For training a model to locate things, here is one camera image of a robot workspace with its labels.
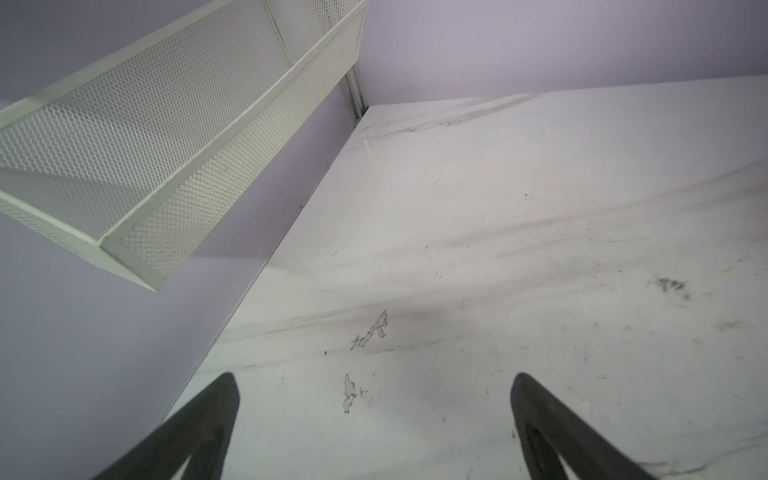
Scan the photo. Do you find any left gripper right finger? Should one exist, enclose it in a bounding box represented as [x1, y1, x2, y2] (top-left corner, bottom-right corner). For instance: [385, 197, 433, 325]
[510, 373, 652, 480]

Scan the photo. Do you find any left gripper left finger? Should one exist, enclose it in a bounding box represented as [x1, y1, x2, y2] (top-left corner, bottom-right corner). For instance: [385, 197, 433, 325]
[96, 372, 240, 479]

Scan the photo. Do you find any lower white mesh shelf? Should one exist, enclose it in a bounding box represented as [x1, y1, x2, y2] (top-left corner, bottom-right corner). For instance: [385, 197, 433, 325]
[1, 1, 367, 291]

